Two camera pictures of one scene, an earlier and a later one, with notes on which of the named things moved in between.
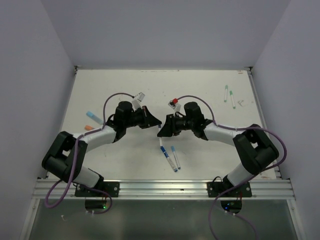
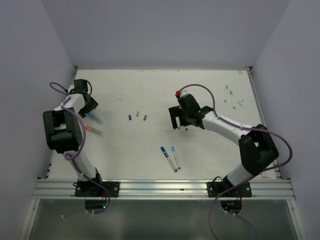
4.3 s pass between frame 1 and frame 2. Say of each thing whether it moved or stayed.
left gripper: moved
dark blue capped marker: stayed
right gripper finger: moved
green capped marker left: stayed
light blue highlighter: stayed
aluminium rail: stayed
